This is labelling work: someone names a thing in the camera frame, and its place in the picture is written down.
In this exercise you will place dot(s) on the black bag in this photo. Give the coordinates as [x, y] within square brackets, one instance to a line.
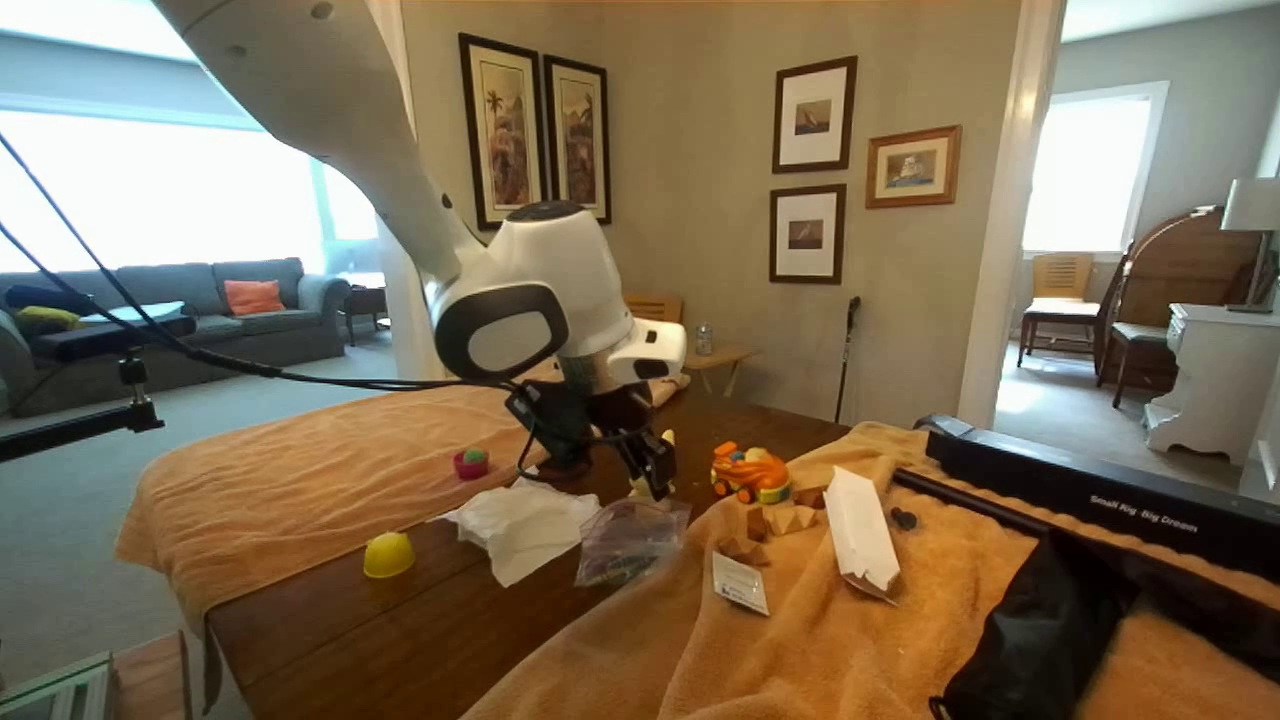
[1045, 638]

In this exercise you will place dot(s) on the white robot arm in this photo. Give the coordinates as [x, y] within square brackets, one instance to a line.
[532, 310]

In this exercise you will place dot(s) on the tall framed picture left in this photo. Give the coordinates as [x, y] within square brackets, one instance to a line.
[501, 99]

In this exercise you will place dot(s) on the white side table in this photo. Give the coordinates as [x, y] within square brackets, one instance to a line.
[1221, 380]

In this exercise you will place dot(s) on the wooden folding table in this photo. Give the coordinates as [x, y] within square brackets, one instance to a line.
[718, 368]

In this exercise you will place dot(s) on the white crumpled cloth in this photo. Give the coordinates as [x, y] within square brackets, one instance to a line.
[523, 527]

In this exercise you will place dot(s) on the orange cushion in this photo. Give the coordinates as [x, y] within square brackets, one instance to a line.
[252, 296]

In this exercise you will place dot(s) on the clear plastic bag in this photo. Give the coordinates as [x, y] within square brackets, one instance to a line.
[628, 537]

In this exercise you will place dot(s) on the white paper box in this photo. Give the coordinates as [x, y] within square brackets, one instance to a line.
[857, 531]

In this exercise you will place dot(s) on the table lamp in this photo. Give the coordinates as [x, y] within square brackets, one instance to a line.
[1252, 204]

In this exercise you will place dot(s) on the pink bowl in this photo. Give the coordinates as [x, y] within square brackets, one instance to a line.
[469, 463]

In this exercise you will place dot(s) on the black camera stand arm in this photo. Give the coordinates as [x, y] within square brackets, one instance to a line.
[87, 380]

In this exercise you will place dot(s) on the tall framed picture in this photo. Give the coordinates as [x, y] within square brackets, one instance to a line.
[577, 116]
[501, 99]

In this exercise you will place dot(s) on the tall framed picture right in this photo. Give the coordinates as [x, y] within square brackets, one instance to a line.
[577, 116]

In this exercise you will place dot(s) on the yellow silicone cup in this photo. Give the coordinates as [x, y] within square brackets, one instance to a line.
[385, 558]

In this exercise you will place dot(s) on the tan towel far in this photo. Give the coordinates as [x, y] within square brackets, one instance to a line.
[1192, 644]

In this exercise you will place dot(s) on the framed picture brown frame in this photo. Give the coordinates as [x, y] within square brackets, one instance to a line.
[914, 171]

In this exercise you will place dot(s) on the tan towel near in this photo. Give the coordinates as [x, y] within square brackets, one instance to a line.
[250, 508]

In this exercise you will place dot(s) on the small framed picture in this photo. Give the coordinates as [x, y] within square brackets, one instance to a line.
[807, 232]
[815, 116]

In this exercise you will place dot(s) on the black keyboard case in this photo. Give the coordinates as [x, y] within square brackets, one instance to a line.
[1216, 527]

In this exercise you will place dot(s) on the small framed picture lower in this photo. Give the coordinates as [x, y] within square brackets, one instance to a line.
[807, 232]

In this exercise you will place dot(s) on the small white card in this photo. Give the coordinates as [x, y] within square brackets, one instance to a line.
[736, 586]

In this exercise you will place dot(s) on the grey sofa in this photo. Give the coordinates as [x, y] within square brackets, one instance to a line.
[301, 330]

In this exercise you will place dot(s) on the small framed picture upper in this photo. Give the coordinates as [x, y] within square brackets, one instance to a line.
[815, 116]

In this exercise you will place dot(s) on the orange toy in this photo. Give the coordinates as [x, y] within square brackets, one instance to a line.
[748, 473]

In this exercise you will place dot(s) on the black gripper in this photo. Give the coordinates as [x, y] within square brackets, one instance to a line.
[561, 424]

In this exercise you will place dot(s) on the tan towel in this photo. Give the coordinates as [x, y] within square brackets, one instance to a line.
[250, 508]
[1192, 644]

